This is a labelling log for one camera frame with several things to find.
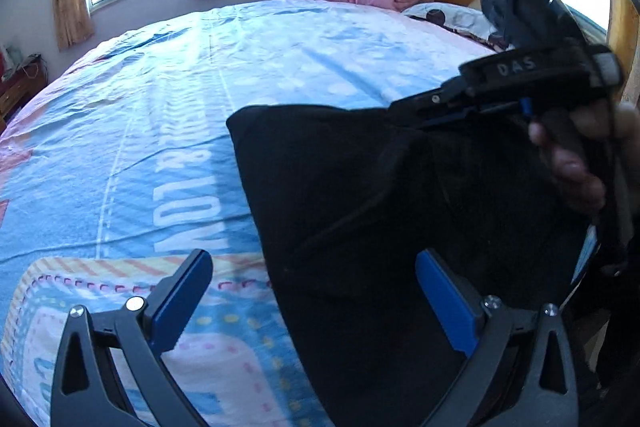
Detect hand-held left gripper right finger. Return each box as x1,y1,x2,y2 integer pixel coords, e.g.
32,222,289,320
415,248,581,427

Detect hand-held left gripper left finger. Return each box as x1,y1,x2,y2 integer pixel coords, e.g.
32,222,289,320
50,248,215,427

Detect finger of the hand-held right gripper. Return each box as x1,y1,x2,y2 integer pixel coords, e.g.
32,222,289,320
419,103,523,128
389,78,472,116

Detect black pants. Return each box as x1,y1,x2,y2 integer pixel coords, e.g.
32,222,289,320
226,103,601,427

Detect person's right hand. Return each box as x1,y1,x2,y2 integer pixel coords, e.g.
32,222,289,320
527,101,640,214

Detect white dotted pillow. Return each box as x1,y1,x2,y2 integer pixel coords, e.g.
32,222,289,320
402,2,502,52

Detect person's dark clothing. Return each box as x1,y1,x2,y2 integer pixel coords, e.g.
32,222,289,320
564,227,640,427

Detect bed with blue pink sheet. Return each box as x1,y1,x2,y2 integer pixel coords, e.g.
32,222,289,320
0,0,599,427

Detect wooden dresser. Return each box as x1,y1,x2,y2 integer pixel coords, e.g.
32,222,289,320
0,53,49,134

